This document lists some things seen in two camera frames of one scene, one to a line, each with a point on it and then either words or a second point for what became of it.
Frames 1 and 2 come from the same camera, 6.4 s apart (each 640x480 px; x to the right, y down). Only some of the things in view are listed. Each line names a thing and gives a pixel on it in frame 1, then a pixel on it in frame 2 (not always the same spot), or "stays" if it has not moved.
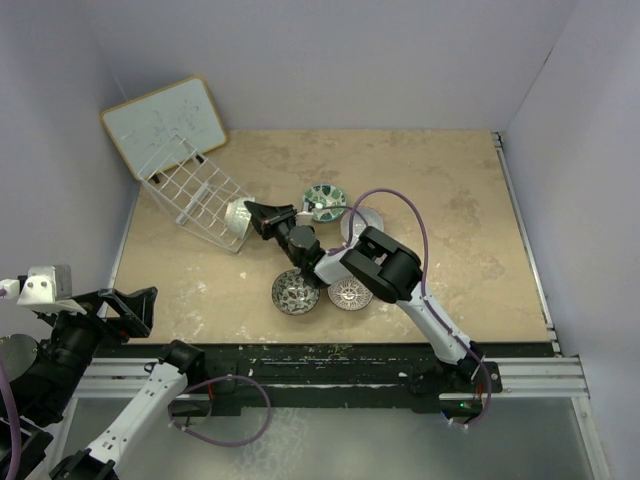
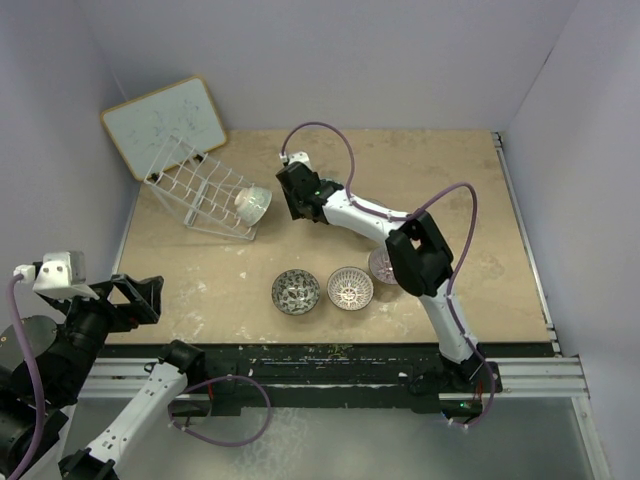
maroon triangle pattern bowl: (349, 294) stays
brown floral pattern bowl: (291, 295) stays
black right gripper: (264, 217) -> (294, 208)
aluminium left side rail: (125, 236) stays
